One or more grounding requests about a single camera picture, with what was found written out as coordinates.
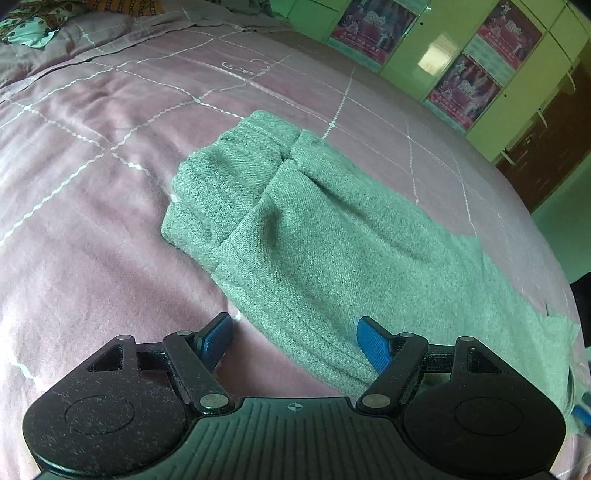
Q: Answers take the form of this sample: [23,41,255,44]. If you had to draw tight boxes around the orange striped pillow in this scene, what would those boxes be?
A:
[85,0,163,17]

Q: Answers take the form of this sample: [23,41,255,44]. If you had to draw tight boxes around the pink checked bedspread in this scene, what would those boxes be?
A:
[1,2,578,479]

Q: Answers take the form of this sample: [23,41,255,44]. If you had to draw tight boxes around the yellow-green wardrobe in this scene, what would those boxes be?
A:
[271,1,590,161]

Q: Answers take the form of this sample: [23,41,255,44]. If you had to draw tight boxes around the lower right pink poster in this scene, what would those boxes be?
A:
[424,54,501,134]

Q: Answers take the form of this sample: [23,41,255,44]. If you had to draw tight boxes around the upper right pink poster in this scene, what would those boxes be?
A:
[477,1,542,70]

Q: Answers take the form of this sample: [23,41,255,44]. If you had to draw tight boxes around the upper left pink poster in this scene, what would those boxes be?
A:
[328,1,417,71]

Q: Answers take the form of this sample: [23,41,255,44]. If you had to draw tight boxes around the pink poster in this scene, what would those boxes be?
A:
[424,54,501,134]
[328,1,417,71]
[477,1,542,70]

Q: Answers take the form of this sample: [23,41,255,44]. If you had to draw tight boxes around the grey-green knit pants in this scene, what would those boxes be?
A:
[161,111,581,414]

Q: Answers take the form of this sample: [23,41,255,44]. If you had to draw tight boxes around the patterned teal pillow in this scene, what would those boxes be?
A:
[1,1,88,48]

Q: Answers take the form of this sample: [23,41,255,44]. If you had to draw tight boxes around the dark brown wooden door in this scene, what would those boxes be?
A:
[497,64,590,212]

